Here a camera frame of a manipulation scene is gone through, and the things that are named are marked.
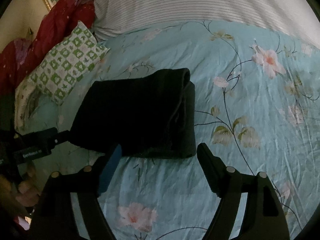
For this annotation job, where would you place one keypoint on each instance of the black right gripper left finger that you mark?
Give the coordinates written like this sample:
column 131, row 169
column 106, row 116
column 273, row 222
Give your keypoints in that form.
column 54, row 217

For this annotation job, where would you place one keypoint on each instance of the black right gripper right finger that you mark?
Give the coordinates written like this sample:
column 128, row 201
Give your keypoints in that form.
column 263, row 218

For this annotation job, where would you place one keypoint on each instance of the red blanket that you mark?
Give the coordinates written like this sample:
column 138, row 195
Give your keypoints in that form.
column 21, row 56

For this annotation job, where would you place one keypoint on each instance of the light blue floral bedsheet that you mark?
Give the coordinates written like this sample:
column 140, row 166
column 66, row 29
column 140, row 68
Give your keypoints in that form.
column 256, row 107

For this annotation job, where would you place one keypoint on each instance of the black pants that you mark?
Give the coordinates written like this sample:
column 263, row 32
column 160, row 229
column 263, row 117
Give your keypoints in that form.
column 148, row 117

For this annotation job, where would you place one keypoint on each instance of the white striped blanket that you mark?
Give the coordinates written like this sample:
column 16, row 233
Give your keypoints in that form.
column 292, row 17

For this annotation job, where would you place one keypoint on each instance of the green white checkered pillow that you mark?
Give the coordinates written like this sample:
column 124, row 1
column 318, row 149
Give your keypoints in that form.
column 61, row 69

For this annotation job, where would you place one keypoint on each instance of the person's left hand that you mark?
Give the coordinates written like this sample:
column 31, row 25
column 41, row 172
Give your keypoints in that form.
column 19, row 193

